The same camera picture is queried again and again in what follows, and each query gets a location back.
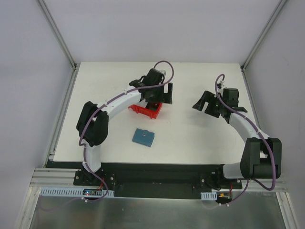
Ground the blue leather card holder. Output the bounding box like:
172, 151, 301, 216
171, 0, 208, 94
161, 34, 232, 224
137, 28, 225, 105
132, 128, 155, 147

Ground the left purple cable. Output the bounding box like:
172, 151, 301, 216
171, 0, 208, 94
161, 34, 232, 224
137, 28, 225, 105
78, 60, 174, 177

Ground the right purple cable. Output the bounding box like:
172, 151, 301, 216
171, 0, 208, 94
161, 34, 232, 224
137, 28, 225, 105
206, 74, 278, 210

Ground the left aluminium frame post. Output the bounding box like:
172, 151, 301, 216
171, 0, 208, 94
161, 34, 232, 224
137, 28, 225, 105
36, 0, 77, 70

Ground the red plastic bin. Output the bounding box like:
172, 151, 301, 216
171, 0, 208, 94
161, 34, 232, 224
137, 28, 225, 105
128, 103, 163, 119

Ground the right white cable duct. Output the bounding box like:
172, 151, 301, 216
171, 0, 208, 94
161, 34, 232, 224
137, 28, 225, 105
200, 191, 217, 201

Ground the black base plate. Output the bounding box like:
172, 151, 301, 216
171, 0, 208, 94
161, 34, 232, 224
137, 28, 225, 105
73, 163, 242, 199

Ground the purple cable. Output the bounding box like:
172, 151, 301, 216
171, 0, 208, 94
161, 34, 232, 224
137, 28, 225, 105
78, 60, 174, 177
206, 74, 278, 210

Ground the left white cable duct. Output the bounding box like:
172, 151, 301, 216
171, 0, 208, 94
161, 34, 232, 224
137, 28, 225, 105
41, 187, 114, 198

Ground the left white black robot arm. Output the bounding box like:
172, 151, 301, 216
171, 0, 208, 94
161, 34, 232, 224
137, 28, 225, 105
76, 68, 173, 186

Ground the aluminium frame post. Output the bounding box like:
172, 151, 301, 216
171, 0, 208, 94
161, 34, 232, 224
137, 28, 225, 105
36, 0, 77, 70
241, 0, 289, 72

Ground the right aluminium frame post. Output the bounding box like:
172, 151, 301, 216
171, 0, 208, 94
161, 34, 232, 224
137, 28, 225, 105
241, 0, 289, 72

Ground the white cable duct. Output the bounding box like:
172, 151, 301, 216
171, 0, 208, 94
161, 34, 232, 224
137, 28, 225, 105
200, 191, 217, 201
41, 187, 114, 198

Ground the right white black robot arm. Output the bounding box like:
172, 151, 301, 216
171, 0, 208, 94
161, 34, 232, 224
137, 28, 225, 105
193, 88, 282, 188

